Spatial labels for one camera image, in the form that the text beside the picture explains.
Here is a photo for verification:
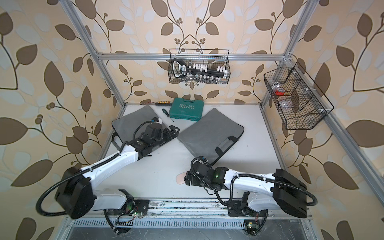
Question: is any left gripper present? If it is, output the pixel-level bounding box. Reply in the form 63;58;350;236
150;124;180;150

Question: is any pink computer mouse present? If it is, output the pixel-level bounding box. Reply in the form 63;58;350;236
176;172;187;185

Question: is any grey laptop bag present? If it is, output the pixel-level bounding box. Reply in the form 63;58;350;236
112;106;166;153
178;108;245;166

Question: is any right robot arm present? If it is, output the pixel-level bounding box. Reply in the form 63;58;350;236
184;160;318;219

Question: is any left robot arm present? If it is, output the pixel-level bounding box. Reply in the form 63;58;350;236
36;120;180;220

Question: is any green black screwdriver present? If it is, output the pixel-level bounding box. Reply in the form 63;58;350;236
162;109;174;121

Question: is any black screwdriver bit holder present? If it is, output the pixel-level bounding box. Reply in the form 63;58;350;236
155;101;173;106

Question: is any green tool case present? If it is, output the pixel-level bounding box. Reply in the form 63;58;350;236
169;98;204;122

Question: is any small circuit board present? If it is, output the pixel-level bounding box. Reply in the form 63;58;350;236
244;220;260;236

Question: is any red item in basket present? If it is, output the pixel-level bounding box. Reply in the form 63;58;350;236
273;87;286;98

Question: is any aluminium frame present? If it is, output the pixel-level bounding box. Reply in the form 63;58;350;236
72;1;384;240

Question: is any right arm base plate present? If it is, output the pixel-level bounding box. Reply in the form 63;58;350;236
228;200;269;217

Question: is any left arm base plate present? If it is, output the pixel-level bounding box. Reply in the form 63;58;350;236
129;200;150;219

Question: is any black socket rail set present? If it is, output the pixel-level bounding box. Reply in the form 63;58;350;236
168;58;231;81

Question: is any back wire basket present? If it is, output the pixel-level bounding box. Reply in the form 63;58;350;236
168;48;231;86

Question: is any wire basket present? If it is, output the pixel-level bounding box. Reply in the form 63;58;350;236
264;62;334;130
168;48;231;86

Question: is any white slotted cable duct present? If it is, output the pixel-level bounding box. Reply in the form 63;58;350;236
73;218;245;230

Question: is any right wire basket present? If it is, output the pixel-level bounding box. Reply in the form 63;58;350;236
264;62;334;130

